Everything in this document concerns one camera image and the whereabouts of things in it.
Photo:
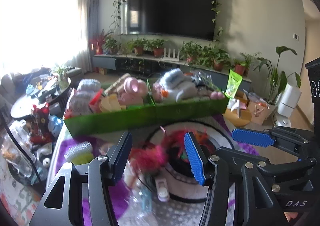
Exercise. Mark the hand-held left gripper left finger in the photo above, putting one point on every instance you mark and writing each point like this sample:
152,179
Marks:
123,157

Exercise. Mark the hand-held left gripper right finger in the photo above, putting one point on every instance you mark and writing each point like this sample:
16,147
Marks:
197,161

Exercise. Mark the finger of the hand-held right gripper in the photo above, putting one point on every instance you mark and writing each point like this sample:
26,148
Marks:
252,137
282,166

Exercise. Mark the red pink feather headpiece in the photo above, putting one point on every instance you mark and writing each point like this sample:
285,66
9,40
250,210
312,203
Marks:
147,158

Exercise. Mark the clear bag of white sponges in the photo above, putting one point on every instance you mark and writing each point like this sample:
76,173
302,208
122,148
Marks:
145,201

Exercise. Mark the round white desktop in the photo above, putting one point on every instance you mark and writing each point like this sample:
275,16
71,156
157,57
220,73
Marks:
55,158

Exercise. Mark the person's right hand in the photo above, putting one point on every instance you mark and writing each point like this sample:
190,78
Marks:
291,217

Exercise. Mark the round wooden stool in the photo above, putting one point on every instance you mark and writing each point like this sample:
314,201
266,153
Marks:
237,118

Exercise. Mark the white air purifier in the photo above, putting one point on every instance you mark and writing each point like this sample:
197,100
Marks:
290,102

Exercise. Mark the yellow foam pieces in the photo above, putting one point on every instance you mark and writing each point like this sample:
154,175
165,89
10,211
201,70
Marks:
112,104

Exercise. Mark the small pink toy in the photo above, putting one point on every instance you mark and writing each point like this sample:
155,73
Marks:
217,95

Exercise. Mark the purple grey printed blanket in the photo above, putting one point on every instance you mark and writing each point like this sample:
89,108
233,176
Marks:
180,213

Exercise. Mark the green snack packet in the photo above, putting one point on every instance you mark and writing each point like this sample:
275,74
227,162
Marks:
233,84

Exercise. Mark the tall broad leaf plant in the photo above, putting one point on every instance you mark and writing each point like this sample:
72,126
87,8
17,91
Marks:
275,78

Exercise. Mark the red plastic piece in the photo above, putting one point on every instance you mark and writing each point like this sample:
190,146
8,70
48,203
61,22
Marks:
96,97

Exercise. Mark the grey knit cloth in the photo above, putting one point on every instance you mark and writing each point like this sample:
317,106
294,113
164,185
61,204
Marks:
81,104

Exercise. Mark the beige woven roll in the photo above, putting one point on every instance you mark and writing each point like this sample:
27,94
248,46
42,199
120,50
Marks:
116,84

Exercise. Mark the clear bag of dark items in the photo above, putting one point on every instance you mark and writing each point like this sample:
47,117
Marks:
205,80

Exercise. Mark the pink knitted toy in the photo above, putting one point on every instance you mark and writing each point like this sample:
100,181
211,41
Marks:
158,92

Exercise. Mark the blue plastic bag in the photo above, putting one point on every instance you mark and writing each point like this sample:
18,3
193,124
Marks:
55,125

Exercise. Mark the white knit hat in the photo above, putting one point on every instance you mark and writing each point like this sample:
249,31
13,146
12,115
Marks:
88,85

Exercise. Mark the white plush toy blue hat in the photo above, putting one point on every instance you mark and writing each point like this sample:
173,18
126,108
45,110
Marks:
176,83

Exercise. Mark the red floral decoration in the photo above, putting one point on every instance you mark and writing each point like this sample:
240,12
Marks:
40,125

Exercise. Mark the grey television cabinet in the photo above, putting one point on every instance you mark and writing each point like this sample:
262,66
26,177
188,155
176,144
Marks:
105,62

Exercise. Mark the plant in glass vase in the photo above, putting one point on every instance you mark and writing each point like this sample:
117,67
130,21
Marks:
61,75

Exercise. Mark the clear glass cups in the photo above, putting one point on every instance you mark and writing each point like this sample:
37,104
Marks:
20,155

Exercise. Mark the white picket fence holder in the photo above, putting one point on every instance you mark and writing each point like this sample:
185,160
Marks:
171,57

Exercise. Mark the round black coffee table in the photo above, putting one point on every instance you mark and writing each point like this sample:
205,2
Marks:
21,109

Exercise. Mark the floral floor rug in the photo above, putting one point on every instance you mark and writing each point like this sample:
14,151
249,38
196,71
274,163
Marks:
17,196

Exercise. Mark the red branch decoration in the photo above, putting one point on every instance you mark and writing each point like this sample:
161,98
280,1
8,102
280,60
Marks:
96,44

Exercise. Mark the grey sofa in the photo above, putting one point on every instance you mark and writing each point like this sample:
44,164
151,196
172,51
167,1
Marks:
10,83

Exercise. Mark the grey curtain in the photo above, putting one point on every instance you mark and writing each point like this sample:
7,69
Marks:
87,20

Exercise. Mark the wall switch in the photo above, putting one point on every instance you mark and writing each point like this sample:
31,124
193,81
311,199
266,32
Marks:
296,36

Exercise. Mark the black wall television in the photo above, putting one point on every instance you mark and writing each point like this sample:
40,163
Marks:
172,8

